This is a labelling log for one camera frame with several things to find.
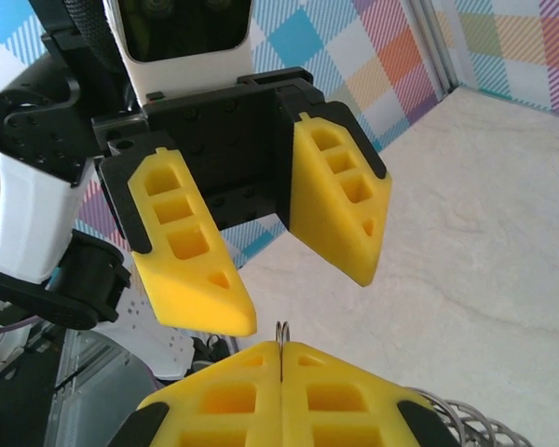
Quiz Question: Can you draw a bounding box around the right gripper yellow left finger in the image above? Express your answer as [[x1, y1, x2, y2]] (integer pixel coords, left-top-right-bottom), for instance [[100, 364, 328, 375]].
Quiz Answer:
[[114, 340, 284, 447]]

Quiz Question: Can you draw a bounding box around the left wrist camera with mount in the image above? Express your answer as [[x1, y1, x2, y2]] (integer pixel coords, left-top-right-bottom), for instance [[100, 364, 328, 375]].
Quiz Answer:
[[102, 0, 253, 107]]

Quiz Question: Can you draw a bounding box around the aluminium corner post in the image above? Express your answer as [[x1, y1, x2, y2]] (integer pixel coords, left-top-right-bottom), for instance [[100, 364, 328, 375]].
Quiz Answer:
[[412, 0, 462, 97]]

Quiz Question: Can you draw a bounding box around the metal band with key rings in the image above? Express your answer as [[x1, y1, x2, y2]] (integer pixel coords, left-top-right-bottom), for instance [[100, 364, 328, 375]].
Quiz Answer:
[[274, 320, 535, 447]]

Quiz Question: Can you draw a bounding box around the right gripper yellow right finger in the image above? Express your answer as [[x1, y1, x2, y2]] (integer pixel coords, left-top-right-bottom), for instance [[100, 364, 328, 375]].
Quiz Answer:
[[278, 342, 465, 447]]

